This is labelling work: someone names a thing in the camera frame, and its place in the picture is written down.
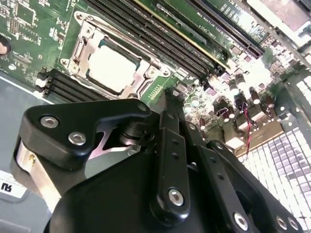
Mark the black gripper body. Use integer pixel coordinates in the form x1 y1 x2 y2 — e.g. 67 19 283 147
51 150 235 233

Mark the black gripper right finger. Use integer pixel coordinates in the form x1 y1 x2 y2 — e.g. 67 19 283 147
175 94 306 233

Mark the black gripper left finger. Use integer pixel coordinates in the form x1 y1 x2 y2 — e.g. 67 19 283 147
13 89 191 220

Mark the silver CPU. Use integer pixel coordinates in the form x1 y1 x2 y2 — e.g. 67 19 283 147
87 44 142 95

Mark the metal socket cover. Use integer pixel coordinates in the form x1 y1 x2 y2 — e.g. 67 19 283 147
69 21 158 98

